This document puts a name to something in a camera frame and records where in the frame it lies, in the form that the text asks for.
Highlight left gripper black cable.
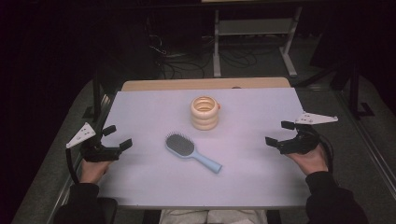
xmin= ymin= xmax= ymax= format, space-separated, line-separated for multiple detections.
xmin=64 ymin=147 xmax=80 ymax=185

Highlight person's left hand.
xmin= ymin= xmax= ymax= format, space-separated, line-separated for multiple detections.
xmin=79 ymin=157 xmax=112 ymax=185

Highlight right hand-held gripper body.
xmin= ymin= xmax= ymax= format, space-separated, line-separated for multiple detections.
xmin=277 ymin=111 xmax=339 ymax=156

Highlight dark metal stand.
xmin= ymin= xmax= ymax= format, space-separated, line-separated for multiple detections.
xmin=295 ymin=60 xmax=376 ymax=119
xmin=82 ymin=68 xmax=114 ymax=123

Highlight wooden table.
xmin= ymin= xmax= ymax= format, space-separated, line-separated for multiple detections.
xmin=120 ymin=77 xmax=292 ymax=92

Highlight white metal stand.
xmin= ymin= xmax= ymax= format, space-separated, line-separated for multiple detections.
xmin=213 ymin=6 xmax=304 ymax=78

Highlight person's legs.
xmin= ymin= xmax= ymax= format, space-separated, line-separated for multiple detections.
xmin=159 ymin=208 xmax=269 ymax=224

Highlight light blue hairbrush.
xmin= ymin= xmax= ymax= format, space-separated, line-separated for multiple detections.
xmin=164 ymin=132 xmax=223 ymax=175

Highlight white table mat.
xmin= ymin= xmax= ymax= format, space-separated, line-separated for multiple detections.
xmin=97 ymin=87 xmax=312 ymax=208

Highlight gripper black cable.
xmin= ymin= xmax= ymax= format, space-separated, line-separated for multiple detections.
xmin=317 ymin=133 xmax=335 ymax=174
xmin=64 ymin=147 xmax=80 ymax=185

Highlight person's right hand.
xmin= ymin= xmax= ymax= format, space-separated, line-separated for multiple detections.
xmin=286 ymin=144 xmax=330 ymax=176

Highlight cream ribbed cup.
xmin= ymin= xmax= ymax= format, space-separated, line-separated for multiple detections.
xmin=190 ymin=95 xmax=221 ymax=131

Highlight black floor cables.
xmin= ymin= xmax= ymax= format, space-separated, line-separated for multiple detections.
xmin=148 ymin=34 xmax=260 ymax=80

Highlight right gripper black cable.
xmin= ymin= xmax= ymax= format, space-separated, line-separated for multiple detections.
xmin=317 ymin=133 xmax=335 ymax=174

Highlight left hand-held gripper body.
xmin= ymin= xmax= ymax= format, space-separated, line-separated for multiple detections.
xmin=65 ymin=121 xmax=122 ymax=163

